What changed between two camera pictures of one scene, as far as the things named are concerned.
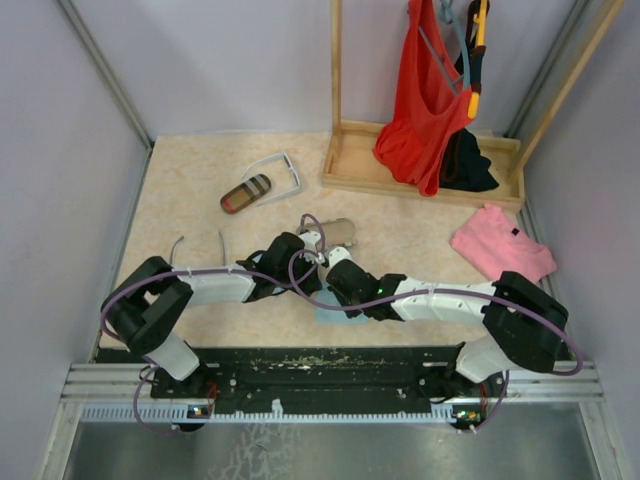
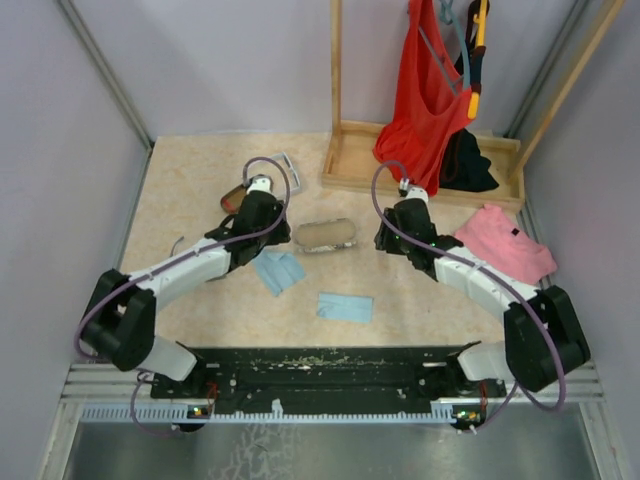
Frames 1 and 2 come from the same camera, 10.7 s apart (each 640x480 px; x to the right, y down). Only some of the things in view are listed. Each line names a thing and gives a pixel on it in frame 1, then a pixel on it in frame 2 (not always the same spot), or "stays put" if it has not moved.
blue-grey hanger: x=457 y=82 stays put
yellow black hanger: x=477 y=43 stays put
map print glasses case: x=336 y=232 stays put
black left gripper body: x=305 y=272 → x=275 y=237
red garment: x=432 y=101 stays put
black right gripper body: x=352 y=301 → x=392 y=244
